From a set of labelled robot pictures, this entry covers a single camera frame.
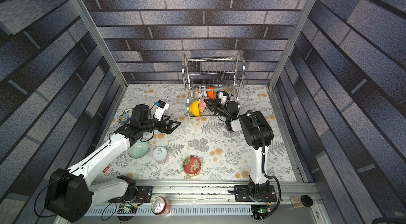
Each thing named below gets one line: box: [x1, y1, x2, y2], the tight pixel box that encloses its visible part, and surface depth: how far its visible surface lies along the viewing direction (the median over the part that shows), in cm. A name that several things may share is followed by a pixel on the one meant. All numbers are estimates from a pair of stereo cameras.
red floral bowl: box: [182, 155, 202, 177], surface depth 81 cm
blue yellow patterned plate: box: [116, 108, 134, 126], surface depth 102 cm
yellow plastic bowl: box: [189, 99, 201, 117], surface depth 95 cm
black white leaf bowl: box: [198, 97, 210, 115], surface depth 93 cm
